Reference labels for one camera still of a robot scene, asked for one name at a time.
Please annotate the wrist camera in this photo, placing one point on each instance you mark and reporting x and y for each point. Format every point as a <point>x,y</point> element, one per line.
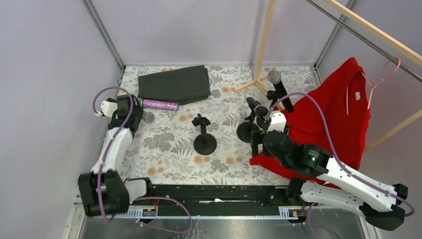
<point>107,108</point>
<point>277,122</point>

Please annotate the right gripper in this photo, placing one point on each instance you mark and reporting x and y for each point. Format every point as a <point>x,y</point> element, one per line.
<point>259,132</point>

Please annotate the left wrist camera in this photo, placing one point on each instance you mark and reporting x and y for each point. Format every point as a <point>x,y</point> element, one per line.
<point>107,108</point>

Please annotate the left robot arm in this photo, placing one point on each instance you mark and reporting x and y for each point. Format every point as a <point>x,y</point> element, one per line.
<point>102,190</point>

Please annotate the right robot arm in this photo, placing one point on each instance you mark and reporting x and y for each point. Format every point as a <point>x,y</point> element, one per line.
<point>376,202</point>

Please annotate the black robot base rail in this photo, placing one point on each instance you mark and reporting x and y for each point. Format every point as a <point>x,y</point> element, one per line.
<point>217,200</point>

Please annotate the purple glitter microphone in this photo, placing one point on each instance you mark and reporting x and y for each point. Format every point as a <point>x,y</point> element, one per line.
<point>159,105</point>

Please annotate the black microphone silver grille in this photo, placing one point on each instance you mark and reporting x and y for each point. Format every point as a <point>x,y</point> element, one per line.
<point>274,77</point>

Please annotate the wooden clothes rack frame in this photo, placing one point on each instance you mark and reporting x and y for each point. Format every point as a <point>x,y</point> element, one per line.
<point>301,32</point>

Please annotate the metal hanging rod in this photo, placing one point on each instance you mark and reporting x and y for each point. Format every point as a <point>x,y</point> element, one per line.
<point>384,37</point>

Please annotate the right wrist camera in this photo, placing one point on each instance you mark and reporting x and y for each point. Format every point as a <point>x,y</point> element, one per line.
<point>277,122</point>

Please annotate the dark grey perforated felt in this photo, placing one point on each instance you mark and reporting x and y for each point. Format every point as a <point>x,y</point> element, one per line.
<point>183,86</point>

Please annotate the pink clothes hanger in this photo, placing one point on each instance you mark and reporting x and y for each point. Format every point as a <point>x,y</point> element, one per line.
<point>373,86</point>

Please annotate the black mic stand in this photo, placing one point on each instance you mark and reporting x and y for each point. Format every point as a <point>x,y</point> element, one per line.
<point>273,96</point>
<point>204,143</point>
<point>244,130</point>

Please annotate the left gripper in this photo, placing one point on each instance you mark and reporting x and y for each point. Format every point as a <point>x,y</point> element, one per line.
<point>132,107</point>

